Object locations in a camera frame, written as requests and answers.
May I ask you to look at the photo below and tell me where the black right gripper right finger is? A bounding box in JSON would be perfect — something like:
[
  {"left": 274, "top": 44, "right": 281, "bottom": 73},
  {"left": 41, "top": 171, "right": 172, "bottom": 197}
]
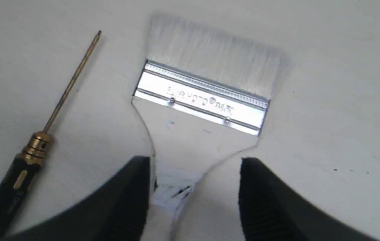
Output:
[{"left": 238, "top": 157, "right": 375, "bottom": 241}]

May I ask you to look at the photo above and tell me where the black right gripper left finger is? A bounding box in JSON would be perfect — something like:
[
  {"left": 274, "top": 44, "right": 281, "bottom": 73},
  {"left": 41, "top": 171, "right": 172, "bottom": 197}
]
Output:
[{"left": 3, "top": 156, "right": 151, "bottom": 241}]

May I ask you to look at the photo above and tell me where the black gold precision screwdriver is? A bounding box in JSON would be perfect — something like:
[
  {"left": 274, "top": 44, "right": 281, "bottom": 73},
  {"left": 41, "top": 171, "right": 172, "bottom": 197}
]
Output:
[{"left": 0, "top": 30, "right": 102, "bottom": 239}]

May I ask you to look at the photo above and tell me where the wide white paint brush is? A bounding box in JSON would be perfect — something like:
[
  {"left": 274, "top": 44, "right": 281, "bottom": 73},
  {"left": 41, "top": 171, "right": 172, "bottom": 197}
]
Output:
[{"left": 131, "top": 14, "right": 289, "bottom": 220}]

